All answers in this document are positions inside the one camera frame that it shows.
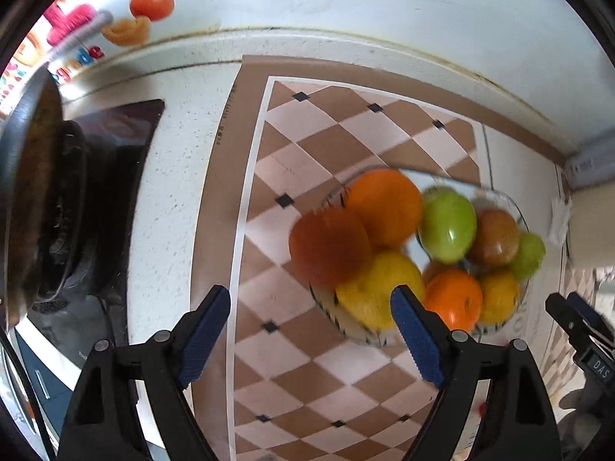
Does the checkered brown table mat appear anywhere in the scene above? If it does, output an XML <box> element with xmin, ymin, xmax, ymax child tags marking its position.
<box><xmin>192</xmin><ymin>55</ymin><xmax>615</xmax><ymax>461</ymax></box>

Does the green apple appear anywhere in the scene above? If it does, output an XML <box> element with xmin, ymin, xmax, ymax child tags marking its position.
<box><xmin>510</xmin><ymin>232</ymin><xmax>547</xmax><ymax>282</ymax></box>
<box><xmin>419</xmin><ymin>188</ymin><xmax>478</xmax><ymax>264</ymax></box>

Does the black wok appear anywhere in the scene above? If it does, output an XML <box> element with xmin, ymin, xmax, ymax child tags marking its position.
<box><xmin>0</xmin><ymin>65</ymin><xmax>65</xmax><ymax>327</ymax></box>

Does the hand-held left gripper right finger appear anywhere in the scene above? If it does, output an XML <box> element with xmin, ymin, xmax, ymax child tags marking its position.
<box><xmin>390</xmin><ymin>285</ymin><xmax>563</xmax><ymax>461</ymax></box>

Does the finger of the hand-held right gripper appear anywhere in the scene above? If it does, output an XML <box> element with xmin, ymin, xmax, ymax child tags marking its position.
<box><xmin>567</xmin><ymin>291</ymin><xmax>615</xmax><ymax>344</ymax></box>
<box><xmin>545</xmin><ymin>293</ymin><xmax>584</xmax><ymax>342</ymax></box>

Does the white tissue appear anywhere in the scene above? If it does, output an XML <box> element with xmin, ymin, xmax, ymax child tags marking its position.
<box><xmin>548</xmin><ymin>197</ymin><xmax>575</xmax><ymax>245</ymax></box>

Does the patterned oval plate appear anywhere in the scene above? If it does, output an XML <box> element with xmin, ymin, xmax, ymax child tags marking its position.
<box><xmin>310</xmin><ymin>166</ymin><xmax>532</xmax><ymax>349</ymax></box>

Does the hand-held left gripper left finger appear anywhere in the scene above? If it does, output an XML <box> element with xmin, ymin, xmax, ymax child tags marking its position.
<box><xmin>58</xmin><ymin>285</ymin><xmax>232</xmax><ymax>461</ymax></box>

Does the brown pear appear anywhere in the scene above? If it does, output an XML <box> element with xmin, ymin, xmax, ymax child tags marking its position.
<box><xmin>468</xmin><ymin>209</ymin><xmax>520</xmax><ymax>266</ymax></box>

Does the orange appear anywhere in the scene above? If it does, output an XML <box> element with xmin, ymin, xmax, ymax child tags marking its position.
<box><xmin>346</xmin><ymin>168</ymin><xmax>424</xmax><ymax>249</ymax></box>
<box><xmin>424</xmin><ymin>269</ymin><xmax>484</xmax><ymax>334</ymax></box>

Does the yellow citrus fruit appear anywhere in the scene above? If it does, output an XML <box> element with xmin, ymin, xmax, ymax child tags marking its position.
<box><xmin>478</xmin><ymin>269</ymin><xmax>520</xmax><ymax>326</ymax></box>
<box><xmin>335</xmin><ymin>250</ymin><xmax>426</xmax><ymax>331</ymax></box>

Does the dark red fruit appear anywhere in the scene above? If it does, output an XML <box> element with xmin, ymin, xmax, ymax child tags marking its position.
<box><xmin>288</xmin><ymin>208</ymin><xmax>372</xmax><ymax>288</ymax></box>

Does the black gas stove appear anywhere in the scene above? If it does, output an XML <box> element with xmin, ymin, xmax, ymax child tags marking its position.
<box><xmin>14</xmin><ymin>99</ymin><xmax>166</xmax><ymax>347</ymax></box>

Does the cream utensil holder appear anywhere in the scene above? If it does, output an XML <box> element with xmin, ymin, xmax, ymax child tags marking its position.
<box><xmin>566</xmin><ymin>185</ymin><xmax>615</xmax><ymax>274</ymax></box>

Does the colourful letter wall sticker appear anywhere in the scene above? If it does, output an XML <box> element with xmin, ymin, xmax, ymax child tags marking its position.
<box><xmin>0</xmin><ymin>2</ymin><xmax>113</xmax><ymax>106</ymax></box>

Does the tangerine wall sticker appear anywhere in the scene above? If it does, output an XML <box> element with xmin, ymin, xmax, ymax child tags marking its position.
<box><xmin>129</xmin><ymin>0</ymin><xmax>175</xmax><ymax>22</ymax></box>

